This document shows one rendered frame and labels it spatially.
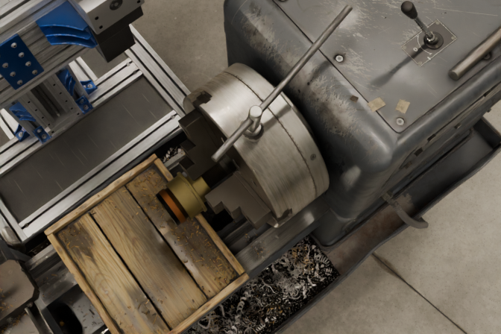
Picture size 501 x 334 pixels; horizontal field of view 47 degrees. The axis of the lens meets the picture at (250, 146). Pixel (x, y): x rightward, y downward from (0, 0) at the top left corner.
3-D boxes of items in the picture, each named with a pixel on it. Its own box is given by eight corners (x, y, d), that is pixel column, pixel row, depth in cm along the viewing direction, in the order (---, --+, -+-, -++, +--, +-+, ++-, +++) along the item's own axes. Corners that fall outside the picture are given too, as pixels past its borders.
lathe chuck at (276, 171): (217, 104, 133) (218, 45, 103) (303, 212, 128) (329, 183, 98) (186, 127, 132) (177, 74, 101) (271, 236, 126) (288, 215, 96)
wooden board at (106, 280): (157, 157, 137) (154, 152, 133) (250, 279, 127) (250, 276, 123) (48, 234, 131) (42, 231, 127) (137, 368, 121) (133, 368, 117)
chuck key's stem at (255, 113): (251, 141, 102) (256, 120, 91) (241, 133, 102) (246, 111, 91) (259, 132, 102) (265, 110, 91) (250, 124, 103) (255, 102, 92)
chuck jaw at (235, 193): (249, 160, 111) (288, 204, 106) (252, 171, 115) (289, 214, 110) (203, 194, 108) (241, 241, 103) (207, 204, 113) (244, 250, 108)
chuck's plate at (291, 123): (229, 96, 134) (233, 36, 104) (314, 202, 129) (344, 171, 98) (218, 104, 133) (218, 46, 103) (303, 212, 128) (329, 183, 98)
